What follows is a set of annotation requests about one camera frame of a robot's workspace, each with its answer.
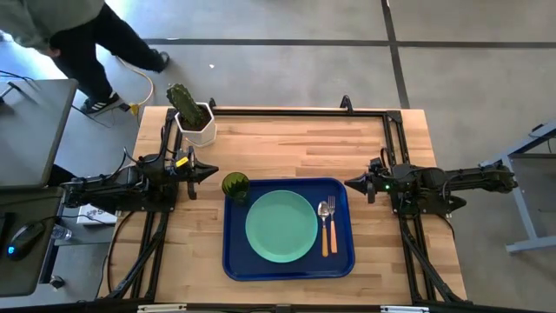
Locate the silver table bracket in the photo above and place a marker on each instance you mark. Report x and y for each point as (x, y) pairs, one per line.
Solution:
(404, 309)
(161, 308)

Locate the blue plastic tray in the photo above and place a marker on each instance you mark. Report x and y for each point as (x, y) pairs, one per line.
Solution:
(243, 265)

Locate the person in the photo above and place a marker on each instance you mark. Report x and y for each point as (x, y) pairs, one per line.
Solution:
(82, 39)

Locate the green faceted plastic cup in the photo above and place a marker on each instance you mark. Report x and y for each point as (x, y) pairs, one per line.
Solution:
(236, 184)

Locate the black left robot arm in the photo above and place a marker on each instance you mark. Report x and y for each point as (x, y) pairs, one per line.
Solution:
(108, 187)

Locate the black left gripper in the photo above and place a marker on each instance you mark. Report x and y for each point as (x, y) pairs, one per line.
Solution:
(184, 176)

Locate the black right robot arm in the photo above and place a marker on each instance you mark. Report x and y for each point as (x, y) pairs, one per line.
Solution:
(469, 178)

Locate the white printed box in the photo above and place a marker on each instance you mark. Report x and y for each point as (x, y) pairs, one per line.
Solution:
(93, 216)

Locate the dark desk surface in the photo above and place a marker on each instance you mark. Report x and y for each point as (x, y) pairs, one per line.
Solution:
(26, 278)

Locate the grey-blue metal table frame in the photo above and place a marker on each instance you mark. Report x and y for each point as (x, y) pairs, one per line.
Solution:
(517, 208)

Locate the grey desk panel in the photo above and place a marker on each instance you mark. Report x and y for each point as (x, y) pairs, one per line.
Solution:
(35, 130)

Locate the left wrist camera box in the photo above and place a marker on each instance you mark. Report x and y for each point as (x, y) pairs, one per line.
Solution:
(182, 161)

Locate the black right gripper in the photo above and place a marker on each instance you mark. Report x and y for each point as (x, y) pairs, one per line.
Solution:
(382, 184)

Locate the black computer mouse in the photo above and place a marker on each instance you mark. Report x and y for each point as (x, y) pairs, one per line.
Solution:
(24, 241)

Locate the white hexagonal plant pot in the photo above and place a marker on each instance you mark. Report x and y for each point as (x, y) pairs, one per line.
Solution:
(202, 137)

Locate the green round plate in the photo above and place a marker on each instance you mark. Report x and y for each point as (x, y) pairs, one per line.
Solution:
(281, 226)

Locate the black aluminium table frame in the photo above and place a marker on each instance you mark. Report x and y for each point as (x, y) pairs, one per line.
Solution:
(304, 112)

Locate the clear water bottle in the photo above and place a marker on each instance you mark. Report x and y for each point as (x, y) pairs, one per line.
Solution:
(62, 233)

